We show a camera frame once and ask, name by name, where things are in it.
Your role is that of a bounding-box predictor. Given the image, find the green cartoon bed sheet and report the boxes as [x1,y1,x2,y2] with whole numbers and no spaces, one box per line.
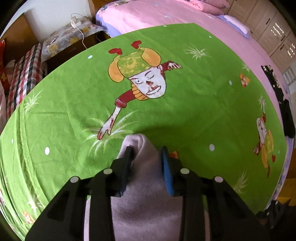
[1,24,287,240]

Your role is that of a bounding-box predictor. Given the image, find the black garment on bed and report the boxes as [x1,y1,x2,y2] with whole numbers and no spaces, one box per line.
[261,65,295,138]

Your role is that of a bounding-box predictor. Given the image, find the bedside table with floral cloth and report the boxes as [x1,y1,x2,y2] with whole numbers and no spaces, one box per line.
[42,15,107,72]

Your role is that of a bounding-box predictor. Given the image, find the lavender pillow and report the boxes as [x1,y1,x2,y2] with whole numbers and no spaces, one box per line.
[217,15,250,39]

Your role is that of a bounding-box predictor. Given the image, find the pink bed cover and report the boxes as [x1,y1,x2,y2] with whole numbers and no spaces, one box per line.
[95,0,295,163]

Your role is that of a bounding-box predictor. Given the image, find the red plaid blanket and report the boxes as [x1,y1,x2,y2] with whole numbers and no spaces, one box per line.
[6,43,48,118]

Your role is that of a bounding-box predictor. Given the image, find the beige wardrobe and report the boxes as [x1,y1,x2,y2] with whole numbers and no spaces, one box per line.
[223,0,296,88]

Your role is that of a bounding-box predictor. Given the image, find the white charger cable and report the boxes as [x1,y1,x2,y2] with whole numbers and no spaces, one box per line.
[70,12,90,50]

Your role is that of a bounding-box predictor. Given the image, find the pink folded quilt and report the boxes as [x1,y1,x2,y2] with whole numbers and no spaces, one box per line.
[181,0,230,16]

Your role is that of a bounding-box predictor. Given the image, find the pink floral quilt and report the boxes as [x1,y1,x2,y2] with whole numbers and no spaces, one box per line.
[0,83,6,134]

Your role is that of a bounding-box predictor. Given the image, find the mauve knit pants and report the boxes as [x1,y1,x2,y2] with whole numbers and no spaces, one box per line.
[83,134,211,241]

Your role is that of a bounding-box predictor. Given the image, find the wooden headboard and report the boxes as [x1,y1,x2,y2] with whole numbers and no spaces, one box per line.
[1,13,39,66]

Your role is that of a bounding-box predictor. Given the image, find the red pillow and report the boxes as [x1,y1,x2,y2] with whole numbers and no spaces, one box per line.
[0,40,11,96]

